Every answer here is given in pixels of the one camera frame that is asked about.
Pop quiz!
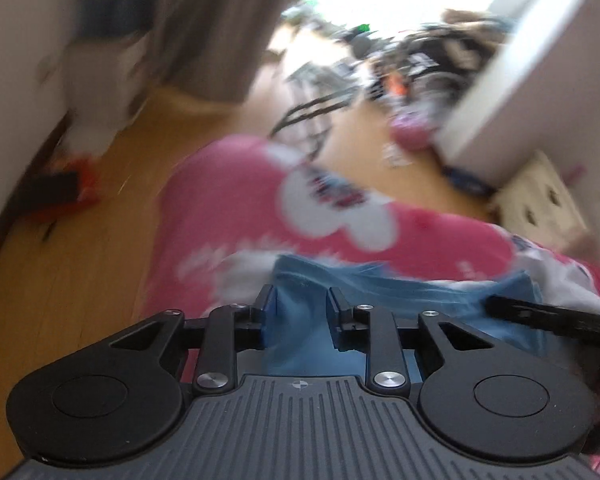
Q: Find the white bin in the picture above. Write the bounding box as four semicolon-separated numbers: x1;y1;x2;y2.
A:
60;35;148;157

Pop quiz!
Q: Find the pile of dark clothes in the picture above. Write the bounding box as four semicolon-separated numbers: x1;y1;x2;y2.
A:
370;9;508;102

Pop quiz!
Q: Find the red and black box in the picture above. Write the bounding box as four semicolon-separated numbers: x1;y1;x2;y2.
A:
22;156;102;223

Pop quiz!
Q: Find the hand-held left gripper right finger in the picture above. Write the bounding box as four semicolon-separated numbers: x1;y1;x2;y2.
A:
327;286;497;395

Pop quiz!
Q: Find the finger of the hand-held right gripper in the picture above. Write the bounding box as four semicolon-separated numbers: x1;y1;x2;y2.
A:
485;295;600;347

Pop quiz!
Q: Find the light blue shirt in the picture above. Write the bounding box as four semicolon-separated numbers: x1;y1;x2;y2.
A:
260;254;550;377

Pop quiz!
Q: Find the white wardrobe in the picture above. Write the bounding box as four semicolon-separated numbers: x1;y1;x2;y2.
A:
439;0;600;187

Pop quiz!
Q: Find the red floral blanket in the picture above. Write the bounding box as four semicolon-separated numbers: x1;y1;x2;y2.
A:
144;134;600;361

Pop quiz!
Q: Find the black metal rack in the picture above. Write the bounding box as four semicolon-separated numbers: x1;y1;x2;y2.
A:
269;57;376;157

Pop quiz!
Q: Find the beige curtain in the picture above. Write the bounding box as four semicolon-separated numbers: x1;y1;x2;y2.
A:
149;0;302;105

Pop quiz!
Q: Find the cream nightstand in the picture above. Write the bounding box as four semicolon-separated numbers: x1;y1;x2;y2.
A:
489;150;590;242

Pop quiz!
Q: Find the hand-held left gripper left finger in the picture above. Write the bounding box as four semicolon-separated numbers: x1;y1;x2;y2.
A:
110;284;277;396

